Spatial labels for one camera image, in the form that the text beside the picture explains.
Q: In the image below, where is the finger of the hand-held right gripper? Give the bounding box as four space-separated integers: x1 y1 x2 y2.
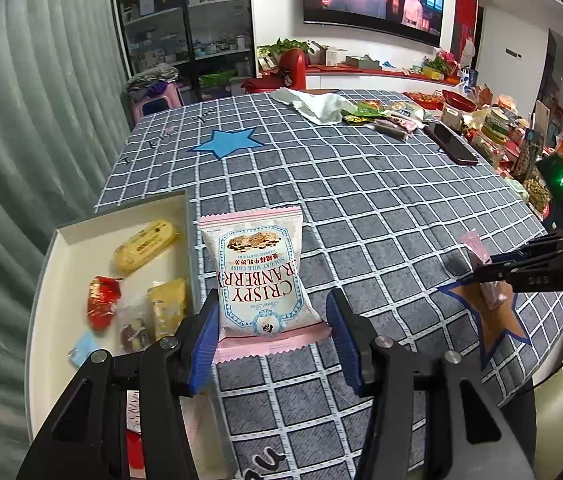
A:
489 233 563 267
471 254 563 285

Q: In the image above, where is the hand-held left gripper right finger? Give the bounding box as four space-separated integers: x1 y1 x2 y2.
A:
324 287 535 480

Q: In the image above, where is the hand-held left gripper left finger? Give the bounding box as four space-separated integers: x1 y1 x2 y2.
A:
16 287 222 480

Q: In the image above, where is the plain pink snack packet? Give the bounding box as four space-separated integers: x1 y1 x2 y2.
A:
461 230 509 311

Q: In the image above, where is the yellow foil snack packet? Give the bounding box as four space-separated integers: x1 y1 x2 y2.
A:
148 278 188 343

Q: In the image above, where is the clear packet of mixed nuts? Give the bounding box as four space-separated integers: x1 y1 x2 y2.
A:
116 295 155 356

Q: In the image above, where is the white and pink crisp packet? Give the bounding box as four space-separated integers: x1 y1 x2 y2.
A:
198 206 332 365
124 389 202 443

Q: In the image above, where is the light blue snack packet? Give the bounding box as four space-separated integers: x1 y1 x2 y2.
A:
68 331 100 368

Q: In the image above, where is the yellow biscuit packet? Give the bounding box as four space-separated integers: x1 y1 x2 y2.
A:
113 218 180 275

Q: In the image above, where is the white cardboard box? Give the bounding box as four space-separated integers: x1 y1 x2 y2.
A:
24 190 240 480

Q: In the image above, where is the pile of assorted snack boxes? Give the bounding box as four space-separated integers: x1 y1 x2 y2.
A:
404 80 557 216

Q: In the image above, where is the red wrapped candy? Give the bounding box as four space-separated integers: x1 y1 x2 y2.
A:
86 276 125 332

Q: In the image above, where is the smartphone in red case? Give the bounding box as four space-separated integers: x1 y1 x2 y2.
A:
424 122 479 166

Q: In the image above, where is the beige chair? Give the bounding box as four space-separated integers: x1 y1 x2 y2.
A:
531 367 563 480

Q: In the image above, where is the pink and red snack packet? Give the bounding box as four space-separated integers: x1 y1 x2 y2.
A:
386 111 418 133

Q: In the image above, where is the brown snack packet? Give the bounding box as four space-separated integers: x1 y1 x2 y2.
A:
374 117 409 141

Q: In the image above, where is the pale green snack packet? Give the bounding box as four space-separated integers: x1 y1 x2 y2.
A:
391 101 427 122

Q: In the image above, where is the flower bouquet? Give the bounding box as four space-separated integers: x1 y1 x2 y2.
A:
421 50 462 81

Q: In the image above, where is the white cloth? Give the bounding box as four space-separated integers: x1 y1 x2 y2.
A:
270 86 345 125

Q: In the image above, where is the pile of grey clothes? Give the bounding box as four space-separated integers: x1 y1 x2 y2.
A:
126 64 180 101

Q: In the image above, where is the green curtain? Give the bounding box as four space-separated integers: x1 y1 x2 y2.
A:
0 0 132 461

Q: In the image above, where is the red vase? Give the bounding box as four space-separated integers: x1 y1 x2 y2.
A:
279 49 307 91

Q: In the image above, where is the green potted plant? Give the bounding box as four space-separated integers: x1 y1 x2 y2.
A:
256 37 315 68

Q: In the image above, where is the glass door cabinet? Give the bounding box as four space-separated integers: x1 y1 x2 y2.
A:
112 0 255 106

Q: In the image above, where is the red wall hanging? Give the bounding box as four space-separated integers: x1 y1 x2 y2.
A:
450 0 479 56

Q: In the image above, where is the wall television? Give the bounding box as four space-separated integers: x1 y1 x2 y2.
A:
303 0 446 51

